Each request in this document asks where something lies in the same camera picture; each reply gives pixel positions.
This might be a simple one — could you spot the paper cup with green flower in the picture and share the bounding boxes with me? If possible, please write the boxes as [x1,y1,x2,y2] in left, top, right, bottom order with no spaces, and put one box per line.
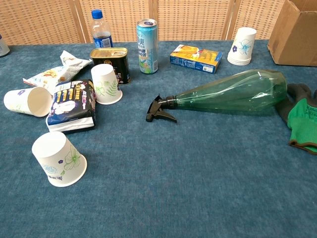
[31,131,88,187]

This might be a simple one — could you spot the green spray bottle black trigger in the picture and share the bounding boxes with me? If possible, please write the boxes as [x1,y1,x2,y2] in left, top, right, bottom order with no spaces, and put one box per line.
[145,69,288,123]

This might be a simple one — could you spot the yellow and blue carton box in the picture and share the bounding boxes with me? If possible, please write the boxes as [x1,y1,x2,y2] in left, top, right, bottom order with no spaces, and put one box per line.
[169,44,223,75]

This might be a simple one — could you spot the stacked blue flower paper cups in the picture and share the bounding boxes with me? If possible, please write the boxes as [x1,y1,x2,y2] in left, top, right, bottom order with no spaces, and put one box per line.
[227,27,258,66]

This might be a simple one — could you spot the white snack bag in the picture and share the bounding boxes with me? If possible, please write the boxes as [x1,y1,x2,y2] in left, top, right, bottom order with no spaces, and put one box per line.
[22,50,93,96]

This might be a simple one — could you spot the blue table carpet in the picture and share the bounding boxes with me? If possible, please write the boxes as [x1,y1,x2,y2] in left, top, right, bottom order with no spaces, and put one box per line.
[0,39,317,238]

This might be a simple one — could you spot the dark blue snack bag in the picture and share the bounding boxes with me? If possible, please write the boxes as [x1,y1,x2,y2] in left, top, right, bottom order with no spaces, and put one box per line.
[46,79,97,135]

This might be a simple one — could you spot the paper cup with purple flower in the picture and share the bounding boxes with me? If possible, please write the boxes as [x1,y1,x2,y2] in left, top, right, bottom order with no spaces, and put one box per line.
[3,86,53,118]

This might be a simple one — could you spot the open cardboard box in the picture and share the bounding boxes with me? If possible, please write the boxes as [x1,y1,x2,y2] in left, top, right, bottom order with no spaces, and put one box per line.
[267,0,317,67]

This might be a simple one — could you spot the green and black work glove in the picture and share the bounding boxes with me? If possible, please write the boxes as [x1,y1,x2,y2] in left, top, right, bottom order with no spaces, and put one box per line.
[274,83,317,156]

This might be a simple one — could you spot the paper cup with fern print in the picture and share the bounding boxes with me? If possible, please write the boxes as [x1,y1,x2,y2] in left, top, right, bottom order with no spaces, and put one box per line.
[91,63,123,105]

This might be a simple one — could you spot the tall light blue drink can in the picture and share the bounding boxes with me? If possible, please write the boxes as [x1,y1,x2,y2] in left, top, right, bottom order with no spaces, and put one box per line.
[136,18,159,74]

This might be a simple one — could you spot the woven bamboo folding screen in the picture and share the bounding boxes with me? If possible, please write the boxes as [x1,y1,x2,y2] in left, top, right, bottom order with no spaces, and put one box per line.
[0,0,290,46]

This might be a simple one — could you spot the cola bottle with blue cap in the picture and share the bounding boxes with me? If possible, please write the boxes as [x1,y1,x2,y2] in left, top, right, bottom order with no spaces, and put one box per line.
[91,9,113,49]

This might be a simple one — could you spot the blue and white drink can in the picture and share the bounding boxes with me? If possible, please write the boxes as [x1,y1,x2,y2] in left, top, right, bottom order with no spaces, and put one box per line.
[0,33,10,58]

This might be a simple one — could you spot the black tin with gold lid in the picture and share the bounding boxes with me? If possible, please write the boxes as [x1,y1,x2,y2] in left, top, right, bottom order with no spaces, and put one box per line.
[89,47,131,86]

